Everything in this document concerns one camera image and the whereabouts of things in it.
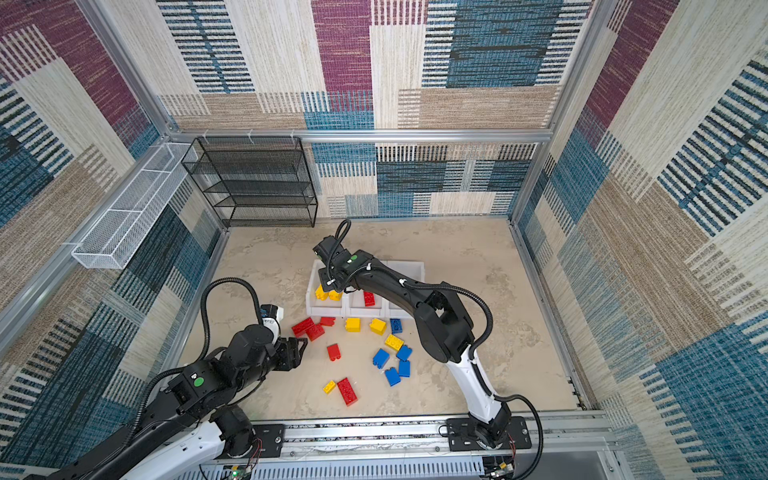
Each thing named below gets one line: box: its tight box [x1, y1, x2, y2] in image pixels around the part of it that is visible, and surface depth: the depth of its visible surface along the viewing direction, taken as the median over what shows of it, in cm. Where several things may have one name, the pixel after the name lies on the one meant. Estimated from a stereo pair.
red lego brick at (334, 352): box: [326, 343, 341, 361], surface depth 89 cm
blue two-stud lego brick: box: [390, 318, 403, 335], surface depth 93 cm
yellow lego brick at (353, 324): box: [345, 317, 361, 333], surface depth 93 cm
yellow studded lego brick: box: [384, 334, 405, 351], surface depth 89 cm
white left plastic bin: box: [305, 259, 347, 317], surface depth 96 cm
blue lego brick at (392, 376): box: [384, 367, 401, 387], surface depth 85 cm
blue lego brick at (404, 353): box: [396, 344, 413, 361], surface depth 89 cm
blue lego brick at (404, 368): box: [398, 360, 411, 377], surface depth 86 cm
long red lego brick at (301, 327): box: [292, 317, 314, 337], surface depth 93 cm
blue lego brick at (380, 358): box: [372, 348, 391, 369], surface depth 87 cm
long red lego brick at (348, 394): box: [337, 377, 358, 407], surface depth 81 cm
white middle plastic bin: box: [341, 289, 391, 318], surface depth 93 cm
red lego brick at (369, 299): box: [364, 291, 376, 307], surface depth 98 cm
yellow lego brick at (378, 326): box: [369, 318, 387, 336], surface depth 92 cm
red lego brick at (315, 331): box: [306, 324, 325, 341], surface depth 93 cm
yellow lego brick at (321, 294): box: [315, 284, 329, 301], surface depth 98 cm
